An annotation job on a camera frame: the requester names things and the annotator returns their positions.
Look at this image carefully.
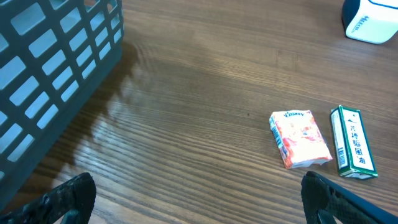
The orange tissue pack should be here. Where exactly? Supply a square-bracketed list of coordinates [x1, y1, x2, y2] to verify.
[269, 110, 333, 169]

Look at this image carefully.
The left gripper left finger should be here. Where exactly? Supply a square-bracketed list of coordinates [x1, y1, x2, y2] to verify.
[1, 172, 96, 224]

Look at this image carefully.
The grey plastic mesh basket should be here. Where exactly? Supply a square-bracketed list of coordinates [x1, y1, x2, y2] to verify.
[1, 0, 124, 207]

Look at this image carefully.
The white barcode scanner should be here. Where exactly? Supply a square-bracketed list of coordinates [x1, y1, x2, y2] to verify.
[341, 0, 397, 44]

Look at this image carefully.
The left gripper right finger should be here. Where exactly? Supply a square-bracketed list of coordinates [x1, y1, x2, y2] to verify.
[301, 171, 397, 224]

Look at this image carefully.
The green white medicine box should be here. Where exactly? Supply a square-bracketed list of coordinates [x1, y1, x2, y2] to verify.
[330, 105, 378, 180]

